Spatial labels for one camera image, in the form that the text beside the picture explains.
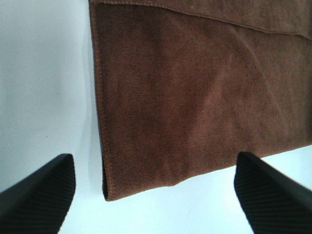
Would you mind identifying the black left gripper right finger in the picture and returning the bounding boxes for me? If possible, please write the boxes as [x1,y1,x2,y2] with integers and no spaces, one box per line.
[234,152,312,234]

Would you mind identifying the brown microfiber towel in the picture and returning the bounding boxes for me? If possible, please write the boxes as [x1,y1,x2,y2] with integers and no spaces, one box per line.
[89,0,312,201]

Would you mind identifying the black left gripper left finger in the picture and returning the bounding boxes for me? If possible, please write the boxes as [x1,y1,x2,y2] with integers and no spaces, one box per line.
[0,154,76,234]

